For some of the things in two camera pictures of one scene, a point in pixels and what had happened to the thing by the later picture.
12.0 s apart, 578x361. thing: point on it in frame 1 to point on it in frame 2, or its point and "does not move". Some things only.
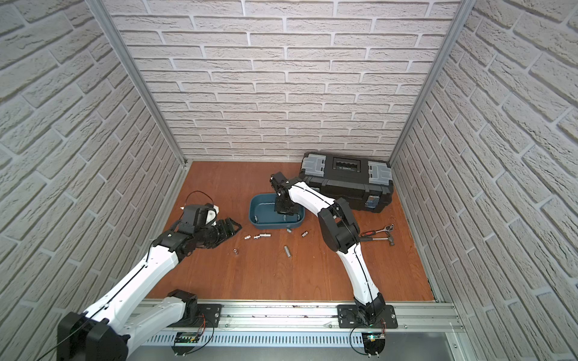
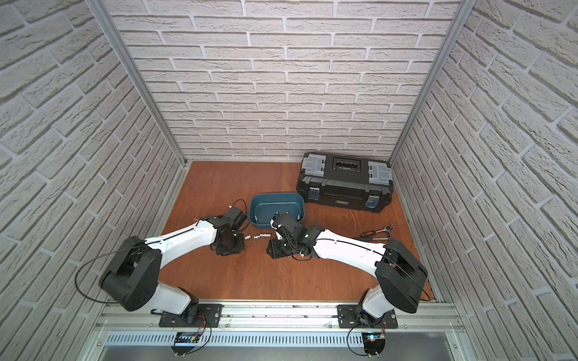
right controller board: [373, 344] does not move
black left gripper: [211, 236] to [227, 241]
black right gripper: [281, 209] to [274, 252]
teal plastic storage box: [263, 216] does not move
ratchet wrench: [387, 228] does not move
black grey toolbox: [366, 183] does not move
